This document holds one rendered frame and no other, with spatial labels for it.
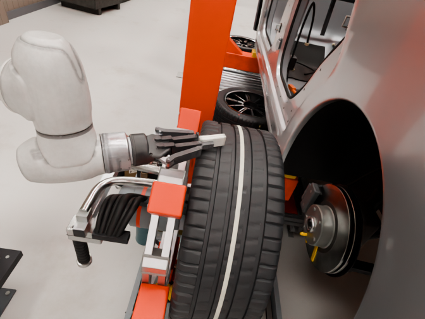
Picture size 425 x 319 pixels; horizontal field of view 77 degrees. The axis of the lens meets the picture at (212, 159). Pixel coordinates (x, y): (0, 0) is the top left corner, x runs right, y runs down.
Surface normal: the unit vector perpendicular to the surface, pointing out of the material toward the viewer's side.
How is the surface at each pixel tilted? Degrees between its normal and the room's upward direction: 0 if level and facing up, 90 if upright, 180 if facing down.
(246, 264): 55
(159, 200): 35
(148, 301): 0
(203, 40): 90
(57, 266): 0
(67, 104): 81
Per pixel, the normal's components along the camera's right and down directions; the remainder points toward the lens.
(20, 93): -0.24, 0.48
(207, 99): -0.07, 0.62
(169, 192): 0.11, -0.26
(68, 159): 0.41, 0.47
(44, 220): 0.17, -0.76
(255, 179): 0.14, -0.51
